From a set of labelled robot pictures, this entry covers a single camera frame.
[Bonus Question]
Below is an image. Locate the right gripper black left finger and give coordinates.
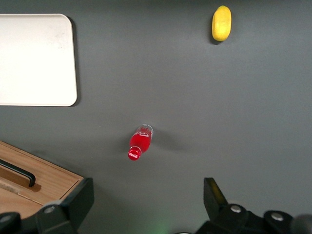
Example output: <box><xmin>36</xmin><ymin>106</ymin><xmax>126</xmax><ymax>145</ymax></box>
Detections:
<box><xmin>0</xmin><ymin>177</ymin><xmax>95</xmax><ymax>234</ymax></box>

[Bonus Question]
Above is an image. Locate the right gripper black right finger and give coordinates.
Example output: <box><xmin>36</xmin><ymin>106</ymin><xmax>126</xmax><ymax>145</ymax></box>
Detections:
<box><xmin>195</xmin><ymin>177</ymin><xmax>295</xmax><ymax>234</ymax></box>

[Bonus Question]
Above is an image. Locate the wooden drawer with handle notch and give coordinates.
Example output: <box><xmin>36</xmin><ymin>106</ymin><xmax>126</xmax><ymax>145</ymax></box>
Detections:
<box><xmin>0</xmin><ymin>140</ymin><xmax>85</xmax><ymax>205</ymax></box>

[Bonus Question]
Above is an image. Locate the black drawer handle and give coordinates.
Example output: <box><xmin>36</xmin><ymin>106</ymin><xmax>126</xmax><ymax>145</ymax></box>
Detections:
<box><xmin>0</xmin><ymin>158</ymin><xmax>37</xmax><ymax>188</ymax></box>

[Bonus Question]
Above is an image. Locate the wooden drawer cabinet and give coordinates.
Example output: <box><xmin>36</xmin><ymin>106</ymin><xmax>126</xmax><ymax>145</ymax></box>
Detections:
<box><xmin>0</xmin><ymin>180</ymin><xmax>85</xmax><ymax>220</ymax></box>

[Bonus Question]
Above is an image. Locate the red cola bottle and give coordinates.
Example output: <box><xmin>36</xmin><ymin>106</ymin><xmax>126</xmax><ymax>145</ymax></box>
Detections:
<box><xmin>127</xmin><ymin>123</ymin><xmax>154</xmax><ymax>162</ymax></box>

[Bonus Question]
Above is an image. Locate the beige rectangular tray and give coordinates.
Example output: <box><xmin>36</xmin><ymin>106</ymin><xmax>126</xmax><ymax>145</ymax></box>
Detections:
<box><xmin>0</xmin><ymin>13</ymin><xmax>78</xmax><ymax>107</ymax></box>

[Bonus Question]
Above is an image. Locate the yellow lemon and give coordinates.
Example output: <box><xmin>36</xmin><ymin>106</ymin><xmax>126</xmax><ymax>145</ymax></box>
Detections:
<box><xmin>211</xmin><ymin>5</ymin><xmax>232</xmax><ymax>42</ymax></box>

